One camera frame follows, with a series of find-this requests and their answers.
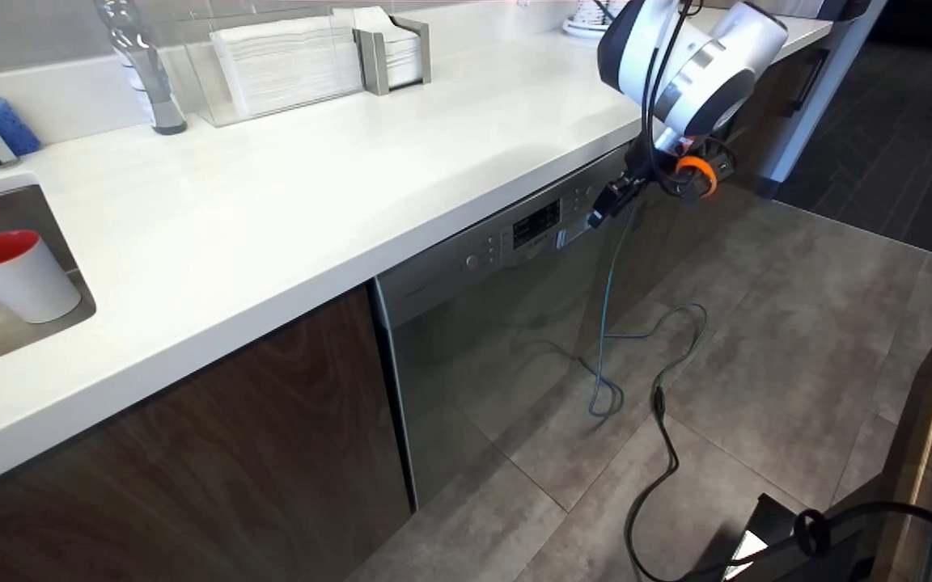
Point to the stainless steel dishwasher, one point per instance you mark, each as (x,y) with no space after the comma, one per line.
(489,320)

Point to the white red cup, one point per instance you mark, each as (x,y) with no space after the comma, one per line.
(34,285)

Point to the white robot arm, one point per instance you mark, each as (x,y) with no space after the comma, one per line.
(687,84)

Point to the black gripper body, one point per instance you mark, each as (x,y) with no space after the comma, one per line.
(643,170)

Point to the steel napkin holder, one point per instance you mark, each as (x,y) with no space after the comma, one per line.
(393,54)

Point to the chrome faucet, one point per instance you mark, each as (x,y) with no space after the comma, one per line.
(134,47)

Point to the black wrist camera orange mount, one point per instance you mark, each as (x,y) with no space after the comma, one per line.
(694,178)

